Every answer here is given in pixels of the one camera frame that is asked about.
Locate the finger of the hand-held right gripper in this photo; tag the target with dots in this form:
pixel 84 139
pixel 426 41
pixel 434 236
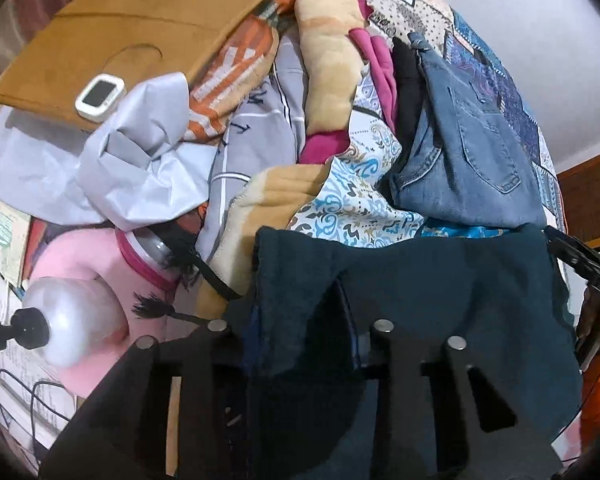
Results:
pixel 567 247

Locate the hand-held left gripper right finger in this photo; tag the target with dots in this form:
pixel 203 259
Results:
pixel 346 312

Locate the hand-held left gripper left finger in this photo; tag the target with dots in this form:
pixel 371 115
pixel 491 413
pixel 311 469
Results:
pixel 200 360

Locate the dark teal pants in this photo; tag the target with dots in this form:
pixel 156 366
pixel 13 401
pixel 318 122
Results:
pixel 430 285

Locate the person's right hand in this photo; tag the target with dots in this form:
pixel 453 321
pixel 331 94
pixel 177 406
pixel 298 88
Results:
pixel 591 310

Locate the wooden door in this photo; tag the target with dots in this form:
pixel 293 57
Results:
pixel 590 200

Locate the blue paisley printed cloth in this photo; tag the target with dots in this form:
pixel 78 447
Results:
pixel 340 205

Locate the blue denim jeans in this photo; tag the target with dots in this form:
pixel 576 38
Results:
pixel 470 160

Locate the pink bottle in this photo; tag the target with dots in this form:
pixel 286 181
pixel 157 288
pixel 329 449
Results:
pixel 90 260

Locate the pile of printed papers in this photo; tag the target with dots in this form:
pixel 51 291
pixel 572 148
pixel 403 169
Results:
pixel 15 375

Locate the grey striped sheet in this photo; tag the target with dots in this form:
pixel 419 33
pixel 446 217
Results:
pixel 270 125

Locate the light grey cloth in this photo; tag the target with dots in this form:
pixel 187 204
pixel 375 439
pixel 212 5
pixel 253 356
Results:
pixel 130 160

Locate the patchwork quilt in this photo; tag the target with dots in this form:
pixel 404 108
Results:
pixel 480 50

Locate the black cloth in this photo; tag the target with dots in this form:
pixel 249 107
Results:
pixel 407 90

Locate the green printed booklet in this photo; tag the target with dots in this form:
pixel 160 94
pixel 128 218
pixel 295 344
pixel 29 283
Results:
pixel 5 240

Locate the magenta cloth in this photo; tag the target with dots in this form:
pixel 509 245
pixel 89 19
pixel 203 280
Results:
pixel 380 70

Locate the beige plush blanket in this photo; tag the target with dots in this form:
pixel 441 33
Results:
pixel 325 60

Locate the orange printed cloth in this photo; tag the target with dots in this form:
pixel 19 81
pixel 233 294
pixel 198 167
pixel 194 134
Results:
pixel 240 55

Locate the white digital timer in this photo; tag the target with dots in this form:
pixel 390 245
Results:
pixel 100 97

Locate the wooden lap board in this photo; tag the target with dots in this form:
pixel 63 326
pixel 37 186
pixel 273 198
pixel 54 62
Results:
pixel 105 25

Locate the pink curtain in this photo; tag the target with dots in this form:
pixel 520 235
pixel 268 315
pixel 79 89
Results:
pixel 25 5

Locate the silver dome with black mount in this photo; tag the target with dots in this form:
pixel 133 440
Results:
pixel 75 322

